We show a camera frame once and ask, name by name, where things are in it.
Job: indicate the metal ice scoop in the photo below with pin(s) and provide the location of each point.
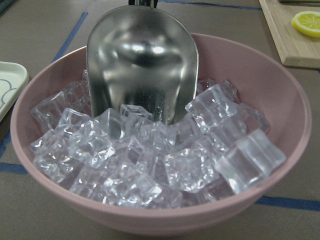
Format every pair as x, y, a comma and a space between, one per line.
140, 55

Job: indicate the wooden cutting board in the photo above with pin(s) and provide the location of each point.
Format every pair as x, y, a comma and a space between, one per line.
294, 48

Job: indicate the lemon half slice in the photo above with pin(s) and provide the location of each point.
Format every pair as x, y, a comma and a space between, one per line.
307, 23

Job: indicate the pink bowl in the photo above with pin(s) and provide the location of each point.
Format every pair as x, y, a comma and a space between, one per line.
261, 83

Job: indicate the clear ice cubes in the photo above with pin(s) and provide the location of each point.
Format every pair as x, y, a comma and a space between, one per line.
127, 158

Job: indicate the white serving tray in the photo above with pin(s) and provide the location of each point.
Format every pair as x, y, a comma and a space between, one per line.
13, 79

